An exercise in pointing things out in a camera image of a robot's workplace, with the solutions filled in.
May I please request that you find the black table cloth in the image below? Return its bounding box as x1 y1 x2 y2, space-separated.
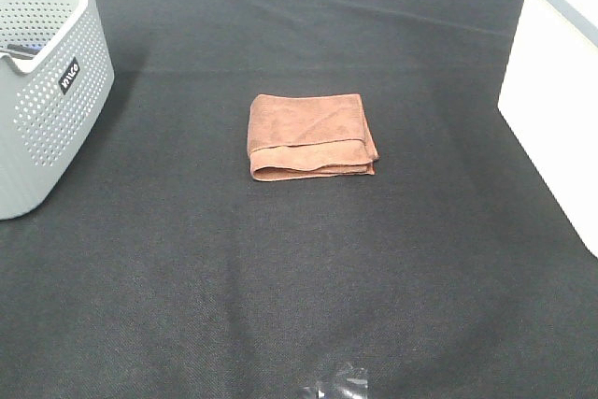
1 0 597 398

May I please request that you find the brown towel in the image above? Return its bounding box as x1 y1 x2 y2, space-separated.
247 93 379 182

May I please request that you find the grey perforated plastic basket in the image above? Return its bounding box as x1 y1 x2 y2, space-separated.
1 0 114 220

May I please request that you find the white storage bin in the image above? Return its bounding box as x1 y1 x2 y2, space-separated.
498 0 597 253

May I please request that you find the clear tape piece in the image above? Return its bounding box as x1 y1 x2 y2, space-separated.
295 363 369 399

